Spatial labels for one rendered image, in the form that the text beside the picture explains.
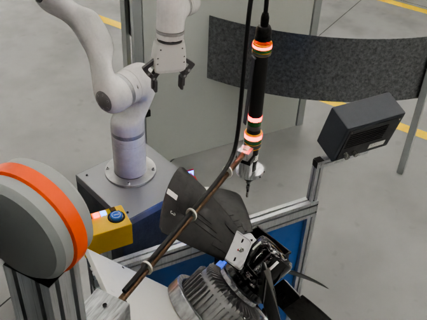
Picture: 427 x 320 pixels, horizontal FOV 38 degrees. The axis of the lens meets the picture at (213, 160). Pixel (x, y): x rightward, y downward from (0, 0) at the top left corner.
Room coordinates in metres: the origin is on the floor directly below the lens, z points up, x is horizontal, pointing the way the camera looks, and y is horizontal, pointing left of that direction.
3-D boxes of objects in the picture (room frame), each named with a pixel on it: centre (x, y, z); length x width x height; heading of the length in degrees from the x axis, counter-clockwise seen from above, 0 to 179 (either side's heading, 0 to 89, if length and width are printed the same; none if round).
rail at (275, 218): (1.57, -0.01, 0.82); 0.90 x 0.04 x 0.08; 119
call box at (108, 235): (1.38, 0.34, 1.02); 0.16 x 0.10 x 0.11; 119
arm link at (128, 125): (1.78, 0.29, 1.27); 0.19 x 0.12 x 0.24; 146
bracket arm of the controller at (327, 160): (1.82, -0.48, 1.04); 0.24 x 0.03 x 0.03; 119
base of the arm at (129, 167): (1.76, 0.31, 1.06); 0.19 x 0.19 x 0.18
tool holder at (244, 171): (1.19, -0.09, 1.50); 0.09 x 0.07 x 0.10; 154
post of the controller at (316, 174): (1.77, -0.39, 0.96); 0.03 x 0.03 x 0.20; 29
